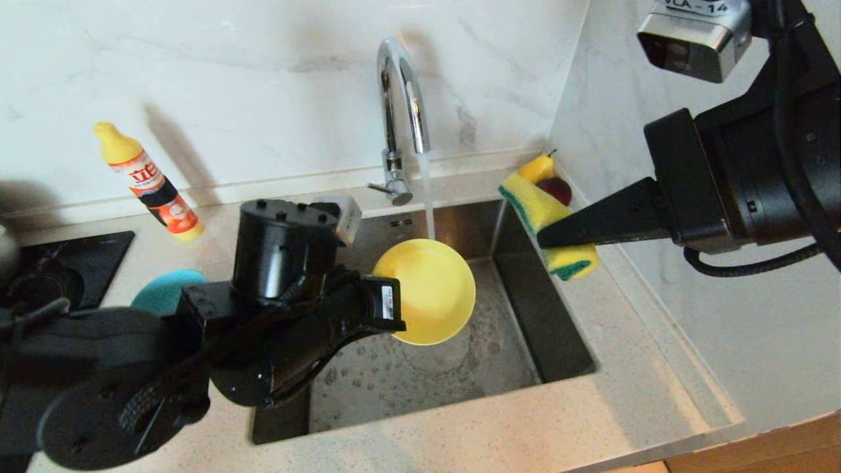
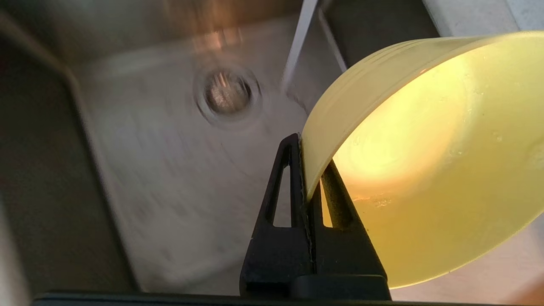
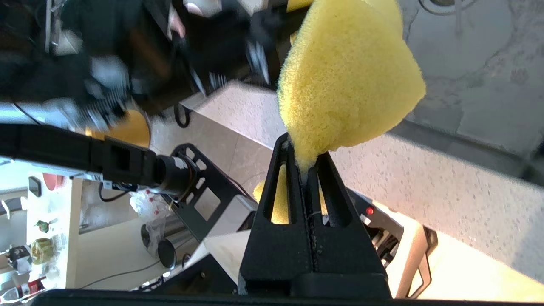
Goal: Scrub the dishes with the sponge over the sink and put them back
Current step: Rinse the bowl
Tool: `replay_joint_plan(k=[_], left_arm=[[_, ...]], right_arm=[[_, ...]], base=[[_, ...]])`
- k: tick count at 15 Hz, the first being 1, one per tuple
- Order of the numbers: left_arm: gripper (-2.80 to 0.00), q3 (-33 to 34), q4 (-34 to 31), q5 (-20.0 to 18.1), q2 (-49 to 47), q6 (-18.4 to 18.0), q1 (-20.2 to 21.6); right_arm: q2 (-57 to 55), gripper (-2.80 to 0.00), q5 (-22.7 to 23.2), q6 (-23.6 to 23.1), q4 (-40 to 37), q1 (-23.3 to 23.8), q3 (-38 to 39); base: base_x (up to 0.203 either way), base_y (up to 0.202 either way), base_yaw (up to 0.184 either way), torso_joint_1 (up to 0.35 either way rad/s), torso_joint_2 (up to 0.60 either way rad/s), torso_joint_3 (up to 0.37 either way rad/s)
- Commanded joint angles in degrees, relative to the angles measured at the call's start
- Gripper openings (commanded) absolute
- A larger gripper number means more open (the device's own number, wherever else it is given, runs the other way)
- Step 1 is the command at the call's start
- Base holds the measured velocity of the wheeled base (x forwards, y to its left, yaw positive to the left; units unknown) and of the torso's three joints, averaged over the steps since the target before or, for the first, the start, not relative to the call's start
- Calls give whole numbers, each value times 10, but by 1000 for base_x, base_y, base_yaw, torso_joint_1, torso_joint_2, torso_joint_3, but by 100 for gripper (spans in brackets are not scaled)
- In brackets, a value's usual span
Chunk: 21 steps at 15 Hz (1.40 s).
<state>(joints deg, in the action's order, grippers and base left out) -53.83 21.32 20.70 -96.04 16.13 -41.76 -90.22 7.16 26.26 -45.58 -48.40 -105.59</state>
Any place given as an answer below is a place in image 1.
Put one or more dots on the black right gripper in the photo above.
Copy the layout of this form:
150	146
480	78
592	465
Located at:
755	171

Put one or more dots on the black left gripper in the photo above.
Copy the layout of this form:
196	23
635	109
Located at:
295	348

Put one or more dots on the yellow fish-shaped sponge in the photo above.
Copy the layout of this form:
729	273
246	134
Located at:
532	203

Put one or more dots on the yellow plastic bowl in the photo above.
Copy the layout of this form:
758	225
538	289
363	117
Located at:
433	289

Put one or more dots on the orange yellow dish soap bottle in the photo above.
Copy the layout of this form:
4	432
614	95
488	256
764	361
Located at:
154	190

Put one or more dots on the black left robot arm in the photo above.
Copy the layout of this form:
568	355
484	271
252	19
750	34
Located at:
282	256

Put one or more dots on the stainless steel sink basin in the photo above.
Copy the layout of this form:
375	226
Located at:
460	374

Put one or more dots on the dark red apple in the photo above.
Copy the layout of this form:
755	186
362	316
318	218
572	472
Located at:
558	189

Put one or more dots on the yellow pear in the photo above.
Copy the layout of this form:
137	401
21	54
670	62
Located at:
535	169

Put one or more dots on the black braided right arm sleeve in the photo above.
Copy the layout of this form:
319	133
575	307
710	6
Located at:
742	270

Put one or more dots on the black braided arm sleeve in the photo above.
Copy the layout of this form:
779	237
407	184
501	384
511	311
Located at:
742	270
151	401

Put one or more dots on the blue plastic bowl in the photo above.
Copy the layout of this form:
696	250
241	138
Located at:
164	292

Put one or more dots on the black braided left arm sleeve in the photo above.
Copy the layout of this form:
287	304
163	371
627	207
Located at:
151	401

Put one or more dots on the clear running water stream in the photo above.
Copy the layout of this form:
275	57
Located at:
430	203

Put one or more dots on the black induction cooktop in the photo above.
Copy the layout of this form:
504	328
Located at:
98	256

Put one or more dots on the chrome gooseneck faucet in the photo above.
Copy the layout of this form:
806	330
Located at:
389	105

